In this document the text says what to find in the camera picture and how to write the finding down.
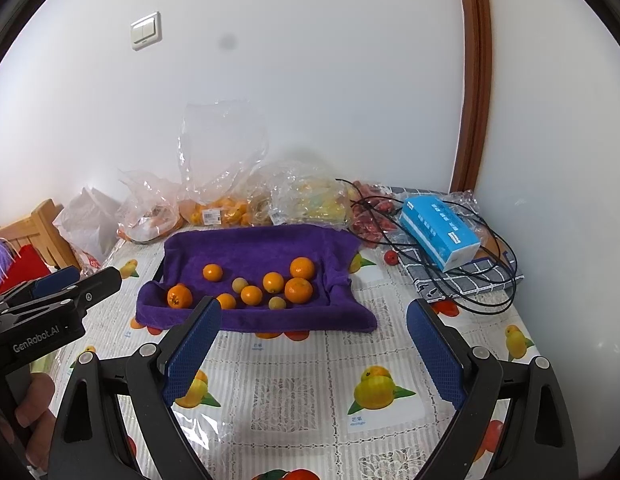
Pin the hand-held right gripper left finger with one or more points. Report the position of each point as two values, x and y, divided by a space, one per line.
192 355

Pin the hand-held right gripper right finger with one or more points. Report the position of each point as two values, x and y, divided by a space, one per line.
437 355

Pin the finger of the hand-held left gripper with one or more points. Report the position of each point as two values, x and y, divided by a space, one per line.
55 280
92 287

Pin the oval orange mandarin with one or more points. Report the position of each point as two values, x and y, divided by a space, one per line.
180 296

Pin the small tan round fruit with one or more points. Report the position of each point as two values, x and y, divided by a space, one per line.
239 285
276 303

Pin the large orange mandarin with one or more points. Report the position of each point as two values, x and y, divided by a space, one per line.
298 290

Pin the purple towel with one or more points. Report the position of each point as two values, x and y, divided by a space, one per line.
270 250

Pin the person's left hand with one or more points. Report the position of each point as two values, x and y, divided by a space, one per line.
37 405

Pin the red and white package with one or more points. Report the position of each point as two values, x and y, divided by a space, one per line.
90 261

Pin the red paper bag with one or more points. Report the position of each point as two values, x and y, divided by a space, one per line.
27 262

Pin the wooden chair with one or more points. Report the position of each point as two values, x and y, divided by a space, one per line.
45 225

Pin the white plastic bag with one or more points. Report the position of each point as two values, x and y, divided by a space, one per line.
87 220

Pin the checkered cloth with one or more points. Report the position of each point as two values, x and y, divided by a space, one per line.
469 282

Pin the small red fruit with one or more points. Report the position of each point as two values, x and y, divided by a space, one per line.
389 257

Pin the blue tissue box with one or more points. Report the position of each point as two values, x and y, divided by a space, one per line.
439 230

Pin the clear bag of mandarins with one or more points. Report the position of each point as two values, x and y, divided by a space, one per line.
220 215

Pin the clear bag of red fruit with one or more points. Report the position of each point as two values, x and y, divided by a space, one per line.
372 220

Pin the clear bag of yellow fruit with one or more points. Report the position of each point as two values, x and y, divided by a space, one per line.
310 200

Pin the white light switch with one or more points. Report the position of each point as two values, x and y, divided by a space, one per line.
146 30

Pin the brown wooden door frame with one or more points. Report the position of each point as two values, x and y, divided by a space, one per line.
474 85

